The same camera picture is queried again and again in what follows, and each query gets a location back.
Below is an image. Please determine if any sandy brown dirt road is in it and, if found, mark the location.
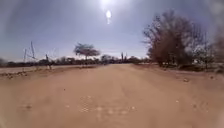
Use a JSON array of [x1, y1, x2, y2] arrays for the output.
[[0, 63, 224, 128]]

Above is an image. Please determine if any flat-topped tree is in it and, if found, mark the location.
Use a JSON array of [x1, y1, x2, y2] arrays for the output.
[[73, 42, 101, 66]]

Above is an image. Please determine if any clump of bare trees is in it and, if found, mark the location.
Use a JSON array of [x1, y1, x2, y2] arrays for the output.
[[142, 9, 224, 72]]

